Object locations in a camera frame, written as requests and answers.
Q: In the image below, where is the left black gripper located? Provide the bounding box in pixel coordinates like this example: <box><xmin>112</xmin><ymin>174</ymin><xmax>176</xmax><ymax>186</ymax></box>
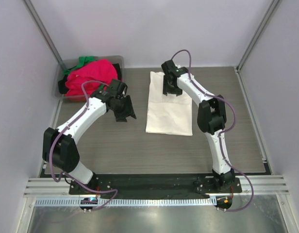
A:
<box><xmin>111</xmin><ymin>95</ymin><xmax>136</xmax><ymax>122</ymax></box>

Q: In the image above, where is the white t shirt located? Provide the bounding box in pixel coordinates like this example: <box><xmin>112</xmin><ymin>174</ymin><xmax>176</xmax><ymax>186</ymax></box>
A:
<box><xmin>146</xmin><ymin>71</ymin><xmax>193</xmax><ymax>136</ymax></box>

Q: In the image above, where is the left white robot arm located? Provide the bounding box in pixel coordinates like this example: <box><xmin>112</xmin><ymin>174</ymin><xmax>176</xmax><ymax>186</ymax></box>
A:
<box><xmin>42</xmin><ymin>90</ymin><xmax>136</xmax><ymax>194</ymax></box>

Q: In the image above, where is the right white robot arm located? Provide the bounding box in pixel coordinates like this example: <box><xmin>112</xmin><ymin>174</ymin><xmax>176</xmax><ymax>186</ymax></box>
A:
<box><xmin>145</xmin><ymin>66</ymin><xmax>235</xmax><ymax>192</ymax></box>

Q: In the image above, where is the pink t shirt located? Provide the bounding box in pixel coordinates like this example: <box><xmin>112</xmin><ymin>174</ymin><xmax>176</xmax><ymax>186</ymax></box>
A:
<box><xmin>65</xmin><ymin>59</ymin><xmax>118</xmax><ymax>97</ymax></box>

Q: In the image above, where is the green t shirt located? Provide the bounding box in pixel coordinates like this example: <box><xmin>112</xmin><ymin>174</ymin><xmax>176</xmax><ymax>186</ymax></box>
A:
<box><xmin>63</xmin><ymin>56</ymin><xmax>96</xmax><ymax>75</ymax></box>

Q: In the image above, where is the clear plastic storage bin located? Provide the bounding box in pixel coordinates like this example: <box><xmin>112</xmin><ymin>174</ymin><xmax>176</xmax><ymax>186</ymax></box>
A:
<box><xmin>52</xmin><ymin>55</ymin><xmax>124</xmax><ymax>102</ymax></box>

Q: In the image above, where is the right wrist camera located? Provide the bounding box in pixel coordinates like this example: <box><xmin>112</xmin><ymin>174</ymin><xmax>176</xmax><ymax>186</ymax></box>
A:
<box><xmin>161</xmin><ymin>60</ymin><xmax>179</xmax><ymax>75</ymax></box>

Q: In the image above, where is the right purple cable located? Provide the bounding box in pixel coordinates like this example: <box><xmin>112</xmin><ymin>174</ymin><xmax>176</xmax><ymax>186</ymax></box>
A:
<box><xmin>170</xmin><ymin>50</ymin><xmax>255</xmax><ymax>214</ymax></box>

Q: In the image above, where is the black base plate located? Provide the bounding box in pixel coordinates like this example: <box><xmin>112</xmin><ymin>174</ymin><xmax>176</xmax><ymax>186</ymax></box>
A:
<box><xmin>68</xmin><ymin>173</ymin><xmax>243</xmax><ymax>195</ymax></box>

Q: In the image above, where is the white slotted cable duct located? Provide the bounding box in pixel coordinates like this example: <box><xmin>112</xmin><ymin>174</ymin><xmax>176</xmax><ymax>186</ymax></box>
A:
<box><xmin>34</xmin><ymin>197</ymin><xmax>216</xmax><ymax>207</ymax></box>

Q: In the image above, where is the right aluminium post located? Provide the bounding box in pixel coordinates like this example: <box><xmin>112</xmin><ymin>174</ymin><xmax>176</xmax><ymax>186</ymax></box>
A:
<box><xmin>236</xmin><ymin>0</ymin><xmax>282</xmax><ymax>72</ymax></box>

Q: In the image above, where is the aluminium post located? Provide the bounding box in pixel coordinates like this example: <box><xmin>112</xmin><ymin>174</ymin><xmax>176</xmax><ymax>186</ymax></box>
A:
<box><xmin>236</xmin><ymin>0</ymin><xmax>282</xmax><ymax>72</ymax></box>
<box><xmin>22</xmin><ymin>0</ymin><xmax>66</xmax><ymax>70</ymax></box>

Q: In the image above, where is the aluminium rail frame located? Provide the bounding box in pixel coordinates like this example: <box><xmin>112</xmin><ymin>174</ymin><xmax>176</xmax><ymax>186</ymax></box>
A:
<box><xmin>24</xmin><ymin>175</ymin><xmax>289</xmax><ymax>197</ymax></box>

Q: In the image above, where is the left aluminium post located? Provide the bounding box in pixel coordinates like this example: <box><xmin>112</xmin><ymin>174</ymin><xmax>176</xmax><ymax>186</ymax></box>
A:
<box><xmin>22</xmin><ymin>0</ymin><xmax>66</xmax><ymax>70</ymax></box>

